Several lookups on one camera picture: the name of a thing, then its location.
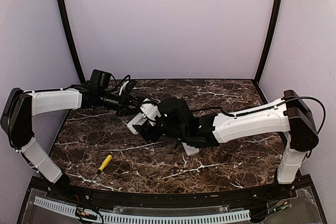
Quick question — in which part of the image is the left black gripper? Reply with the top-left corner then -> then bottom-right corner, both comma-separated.
98,90 -> 138,116

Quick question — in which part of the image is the white remote with display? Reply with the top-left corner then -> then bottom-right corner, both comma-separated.
127,113 -> 146,135

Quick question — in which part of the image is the yellow handled screwdriver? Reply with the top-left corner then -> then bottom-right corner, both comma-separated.
96,155 -> 112,175

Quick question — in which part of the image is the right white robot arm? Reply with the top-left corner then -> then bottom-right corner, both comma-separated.
132,90 -> 319,200

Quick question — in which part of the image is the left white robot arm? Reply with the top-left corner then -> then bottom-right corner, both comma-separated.
1,69 -> 144,201

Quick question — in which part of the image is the white centre remote control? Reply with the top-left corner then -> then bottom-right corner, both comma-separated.
182,142 -> 200,156

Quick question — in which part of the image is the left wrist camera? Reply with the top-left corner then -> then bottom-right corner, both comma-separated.
119,80 -> 137,100

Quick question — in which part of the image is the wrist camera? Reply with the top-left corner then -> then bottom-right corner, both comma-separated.
119,80 -> 137,100
139,99 -> 161,126

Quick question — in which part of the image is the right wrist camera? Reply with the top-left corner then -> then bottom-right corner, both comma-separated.
139,99 -> 161,126

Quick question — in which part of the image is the white slotted cable duct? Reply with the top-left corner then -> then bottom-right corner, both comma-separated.
34,196 -> 251,223

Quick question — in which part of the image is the black front table rail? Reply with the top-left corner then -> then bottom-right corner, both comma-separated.
47,182 -> 295,210

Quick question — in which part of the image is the left black frame post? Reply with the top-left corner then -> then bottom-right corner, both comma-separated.
57,0 -> 86,84

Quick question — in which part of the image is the black frame post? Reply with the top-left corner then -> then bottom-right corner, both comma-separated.
57,0 -> 86,84
254,0 -> 281,86

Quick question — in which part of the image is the right black frame post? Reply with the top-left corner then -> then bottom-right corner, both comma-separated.
254,0 -> 281,86

